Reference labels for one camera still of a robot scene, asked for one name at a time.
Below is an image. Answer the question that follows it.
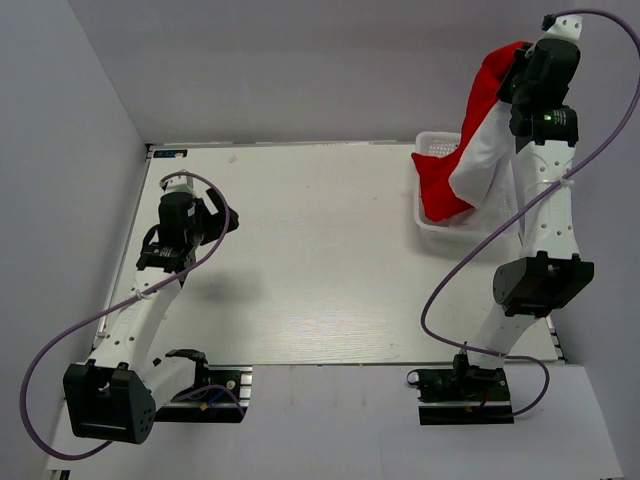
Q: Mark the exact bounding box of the red t shirt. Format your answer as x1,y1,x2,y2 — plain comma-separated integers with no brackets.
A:
411,41,526,222

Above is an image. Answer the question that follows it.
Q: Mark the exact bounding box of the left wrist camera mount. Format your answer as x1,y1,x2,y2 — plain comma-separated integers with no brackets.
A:
159,171,196,197

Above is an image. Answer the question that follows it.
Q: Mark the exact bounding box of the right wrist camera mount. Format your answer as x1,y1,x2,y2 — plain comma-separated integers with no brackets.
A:
539,14,582,43

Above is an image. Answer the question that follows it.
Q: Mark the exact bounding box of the white plastic basket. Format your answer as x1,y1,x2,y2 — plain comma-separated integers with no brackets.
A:
412,130,524,246

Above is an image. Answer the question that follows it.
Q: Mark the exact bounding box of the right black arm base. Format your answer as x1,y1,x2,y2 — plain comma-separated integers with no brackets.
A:
407,368,514,426

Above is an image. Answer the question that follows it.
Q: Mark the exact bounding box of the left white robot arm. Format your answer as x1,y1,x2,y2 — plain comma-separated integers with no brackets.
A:
63,187,239,444

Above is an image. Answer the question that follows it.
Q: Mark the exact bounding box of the blue table label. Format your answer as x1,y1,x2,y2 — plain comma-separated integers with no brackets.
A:
152,149,188,159

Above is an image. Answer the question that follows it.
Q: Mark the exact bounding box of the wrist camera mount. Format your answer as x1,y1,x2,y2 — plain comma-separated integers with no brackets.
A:
539,14,582,43
159,171,196,197

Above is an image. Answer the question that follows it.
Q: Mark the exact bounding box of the white t shirt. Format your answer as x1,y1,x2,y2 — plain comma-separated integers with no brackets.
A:
449,101,514,213

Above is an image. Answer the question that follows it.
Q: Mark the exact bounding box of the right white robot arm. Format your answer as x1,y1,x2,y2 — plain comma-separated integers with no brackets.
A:
449,38,594,399

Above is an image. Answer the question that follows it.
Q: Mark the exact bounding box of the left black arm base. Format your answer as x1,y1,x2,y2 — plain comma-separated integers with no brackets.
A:
155,366,253,424

